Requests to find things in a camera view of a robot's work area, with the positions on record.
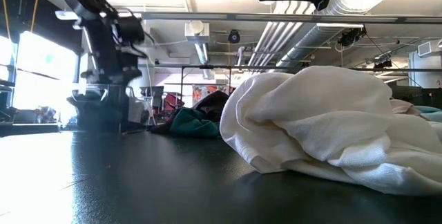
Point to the pale pink towel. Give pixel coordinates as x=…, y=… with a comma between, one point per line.
x=402, y=106

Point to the light blue towel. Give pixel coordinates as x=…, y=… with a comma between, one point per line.
x=430, y=111

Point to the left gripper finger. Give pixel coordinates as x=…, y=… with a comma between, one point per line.
x=127, y=73
x=93, y=77

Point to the floral patterned poster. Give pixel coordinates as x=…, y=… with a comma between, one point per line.
x=203, y=94

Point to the black metal rig frame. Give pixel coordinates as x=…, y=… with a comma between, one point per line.
x=207, y=67

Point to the black aluminium table frame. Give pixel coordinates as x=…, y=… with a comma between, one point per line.
x=27, y=129

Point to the small black ceiling device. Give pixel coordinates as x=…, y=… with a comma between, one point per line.
x=382, y=63

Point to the white wall vent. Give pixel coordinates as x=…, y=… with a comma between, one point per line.
x=424, y=48

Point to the white ceiling pipes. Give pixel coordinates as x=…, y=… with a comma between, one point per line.
x=276, y=40

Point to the clear plastic bin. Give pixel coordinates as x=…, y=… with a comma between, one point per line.
x=107, y=106

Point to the silver ventilation duct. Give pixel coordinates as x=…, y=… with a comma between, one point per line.
x=310, y=40

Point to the aluminium overhead frame beam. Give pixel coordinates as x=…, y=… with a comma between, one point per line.
x=241, y=17

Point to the black overhead camera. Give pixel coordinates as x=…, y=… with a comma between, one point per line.
x=234, y=36

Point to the white towel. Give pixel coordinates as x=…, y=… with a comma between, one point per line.
x=310, y=120

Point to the black towel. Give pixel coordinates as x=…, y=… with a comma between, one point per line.
x=215, y=103

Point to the black ceiling-mounted device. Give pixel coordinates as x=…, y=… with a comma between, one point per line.
x=350, y=35

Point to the white ceiling box unit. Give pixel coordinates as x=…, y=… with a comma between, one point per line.
x=197, y=30

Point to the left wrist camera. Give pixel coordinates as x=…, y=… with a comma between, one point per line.
x=130, y=30

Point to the large bright window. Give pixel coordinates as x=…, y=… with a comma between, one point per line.
x=41, y=72

